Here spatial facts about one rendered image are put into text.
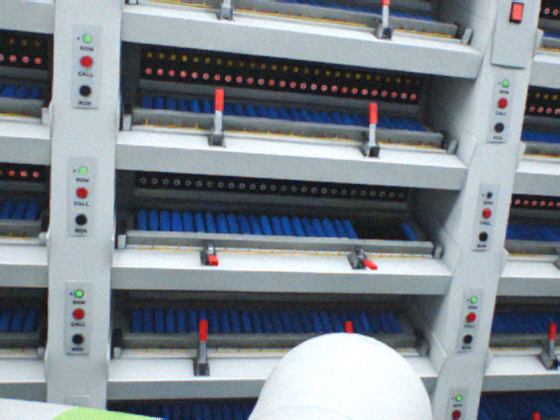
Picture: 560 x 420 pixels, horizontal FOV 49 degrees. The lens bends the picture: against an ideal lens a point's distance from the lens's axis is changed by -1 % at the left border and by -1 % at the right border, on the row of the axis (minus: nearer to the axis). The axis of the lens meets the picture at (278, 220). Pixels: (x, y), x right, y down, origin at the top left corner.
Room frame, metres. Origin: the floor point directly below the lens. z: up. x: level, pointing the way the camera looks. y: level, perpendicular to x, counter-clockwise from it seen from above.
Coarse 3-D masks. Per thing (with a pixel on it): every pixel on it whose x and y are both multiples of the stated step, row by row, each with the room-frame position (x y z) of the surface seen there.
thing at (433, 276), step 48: (144, 192) 1.12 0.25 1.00; (192, 192) 1.14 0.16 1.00; (432, 240) 1.14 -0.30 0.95; (144, 288) 0.97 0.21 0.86; (192, 288) 0.99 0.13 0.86; (240, 288) 1.01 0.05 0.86; (288, 288) 1.03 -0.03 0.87; (336, 288) 1.05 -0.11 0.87; (384, 288) 1.07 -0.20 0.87; (432, 288) 1.09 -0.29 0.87
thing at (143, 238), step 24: (144, 240) 1.00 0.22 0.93; (168, 240) 1.01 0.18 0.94; (192, 240) 1.02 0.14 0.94; (216, 240) 1.03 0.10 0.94; (240, 240) 1.04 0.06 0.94; (264, 240) 1.05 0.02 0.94; (288, 240) 1.06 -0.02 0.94; (312, 240) 1.07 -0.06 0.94; (336, 240) 1.09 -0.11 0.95; (360, 240) 1.10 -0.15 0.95; (384, 240) 1.12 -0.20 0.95
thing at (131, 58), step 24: (432, 0) 1.28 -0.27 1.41; (48, 48) 1.11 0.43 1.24; (168, 48) 1.16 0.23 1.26; (192, 48) 1.17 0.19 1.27; (384, 72) 1.26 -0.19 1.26; (408, 72) 1.27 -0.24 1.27; (48, 168) 1.11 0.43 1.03; (48, 192) 1.11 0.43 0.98; (120, 192) 1.14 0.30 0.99; (528, 216) 1.35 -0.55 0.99; (48, 288) 1.11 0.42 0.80; (120, 288) 1.14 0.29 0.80
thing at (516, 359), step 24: (504, 312) 1.28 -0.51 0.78; (528, 312) 1.30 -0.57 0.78; (552, 312) 1.31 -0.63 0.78; (504, 336) 1.19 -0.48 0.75; (528, 336) 1.21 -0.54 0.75; (552, 336) 1.17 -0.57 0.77; (504, 360) 1.16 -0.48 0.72; (528, 360) 1.17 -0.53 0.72; (552, 360) 1.16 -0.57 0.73; (504, 384) 1.13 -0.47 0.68; (528, 384) 1.14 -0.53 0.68; (552, 384) 1.16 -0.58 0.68
